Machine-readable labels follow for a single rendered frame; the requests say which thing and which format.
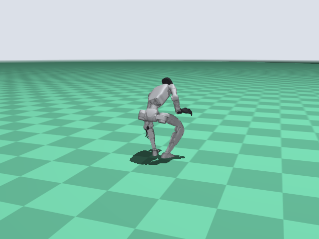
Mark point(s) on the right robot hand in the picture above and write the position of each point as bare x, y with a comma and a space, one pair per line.
185, 110

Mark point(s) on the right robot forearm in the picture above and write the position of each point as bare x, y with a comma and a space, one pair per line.
176, 105

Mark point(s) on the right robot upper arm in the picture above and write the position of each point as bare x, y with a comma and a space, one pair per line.
173, 91

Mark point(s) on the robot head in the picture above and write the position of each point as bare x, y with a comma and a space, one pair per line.
166, 81

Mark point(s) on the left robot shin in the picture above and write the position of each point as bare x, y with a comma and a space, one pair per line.
151, 136

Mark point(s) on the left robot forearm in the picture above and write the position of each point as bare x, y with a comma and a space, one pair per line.
146, 124

